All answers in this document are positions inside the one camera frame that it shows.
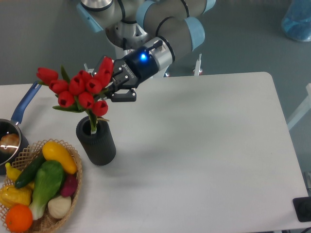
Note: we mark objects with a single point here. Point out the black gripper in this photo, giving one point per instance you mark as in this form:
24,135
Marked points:
128,73

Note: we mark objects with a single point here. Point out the red tulip bouquet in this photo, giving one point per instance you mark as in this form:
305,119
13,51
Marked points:
82,92

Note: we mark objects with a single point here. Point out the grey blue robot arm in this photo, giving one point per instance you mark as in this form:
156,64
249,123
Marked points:
176,21

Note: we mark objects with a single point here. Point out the dark grey ribbed vase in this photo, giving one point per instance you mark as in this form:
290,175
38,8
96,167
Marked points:
99,147

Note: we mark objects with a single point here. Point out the yellow squash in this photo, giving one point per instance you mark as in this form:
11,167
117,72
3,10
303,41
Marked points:
55,151

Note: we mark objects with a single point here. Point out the green bok choy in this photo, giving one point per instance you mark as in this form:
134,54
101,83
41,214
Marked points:
48,180

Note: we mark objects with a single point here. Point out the brown bread roll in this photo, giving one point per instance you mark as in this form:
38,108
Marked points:
9,143

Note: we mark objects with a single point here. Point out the dark green cucumber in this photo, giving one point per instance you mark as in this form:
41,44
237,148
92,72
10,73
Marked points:
29,173

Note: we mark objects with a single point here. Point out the yellow banana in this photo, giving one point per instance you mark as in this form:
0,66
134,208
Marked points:
13,173

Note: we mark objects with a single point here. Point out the white garlic bulb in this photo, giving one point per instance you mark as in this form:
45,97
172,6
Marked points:
59,206

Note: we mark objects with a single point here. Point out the yellow corn cob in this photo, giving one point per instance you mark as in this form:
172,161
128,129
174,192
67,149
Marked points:
11,196

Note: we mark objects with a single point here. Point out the orange fruit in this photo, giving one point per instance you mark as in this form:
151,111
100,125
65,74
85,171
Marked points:
19,218

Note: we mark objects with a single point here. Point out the blue plastic bag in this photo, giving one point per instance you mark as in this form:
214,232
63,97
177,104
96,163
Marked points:
296,23

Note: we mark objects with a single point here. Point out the black device at edge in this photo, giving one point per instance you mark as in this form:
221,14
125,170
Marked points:
302,208

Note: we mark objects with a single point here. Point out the white clamp post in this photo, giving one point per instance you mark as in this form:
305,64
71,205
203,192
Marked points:
198,70

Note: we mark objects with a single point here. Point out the blue handled saucepan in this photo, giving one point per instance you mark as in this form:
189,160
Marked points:
8,126

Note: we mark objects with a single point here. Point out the white frame bar right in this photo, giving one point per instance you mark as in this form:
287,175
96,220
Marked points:
301,110

